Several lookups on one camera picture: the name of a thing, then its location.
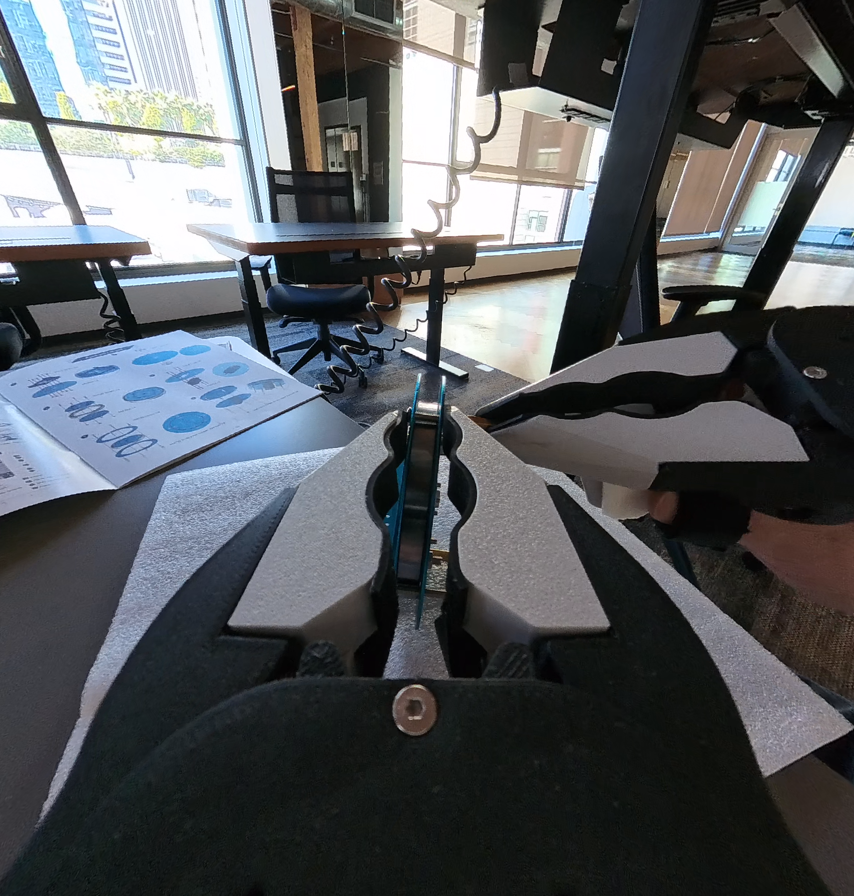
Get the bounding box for person's right hand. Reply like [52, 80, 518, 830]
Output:
[649, 489, 854, 618]

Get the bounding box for blue round metal base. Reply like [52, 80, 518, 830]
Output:
[385, 372, 450, 631]

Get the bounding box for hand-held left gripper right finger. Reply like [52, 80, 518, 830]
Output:
[437, 409, 611, 677]

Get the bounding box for coiled black cable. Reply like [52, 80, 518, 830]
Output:
[315, 87, 506, 398]

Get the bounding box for dark grey desk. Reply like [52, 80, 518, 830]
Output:
[0, 371, 854, 896]

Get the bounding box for black office chair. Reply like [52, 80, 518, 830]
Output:
[661, 283, 774, 590]

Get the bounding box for black-framed grid window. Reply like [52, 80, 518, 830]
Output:
[0, 0, 268, 266]

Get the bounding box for black mesh-back chair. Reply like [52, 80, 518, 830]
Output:
[266, 167, 355, 226]

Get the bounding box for wide glass window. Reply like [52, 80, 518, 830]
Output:
[401, 52, 611, 247]

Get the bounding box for open instruction booklet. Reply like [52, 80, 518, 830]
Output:
[0, 330, 323, 527]

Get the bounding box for white foam sheet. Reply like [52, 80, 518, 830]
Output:
[38, 448, 854, 821]

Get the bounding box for person's dark pants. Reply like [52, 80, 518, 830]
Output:
[798, 678, 854, 806]

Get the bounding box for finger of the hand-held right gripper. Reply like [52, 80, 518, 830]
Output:
[474, 330, 743, 429]
[488, 399, 812, 492]

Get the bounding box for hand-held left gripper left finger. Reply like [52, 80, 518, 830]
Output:
[227, 412, 408, 677]

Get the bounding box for wooden pillar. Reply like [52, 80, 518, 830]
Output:
[289, 3, 327, 173]

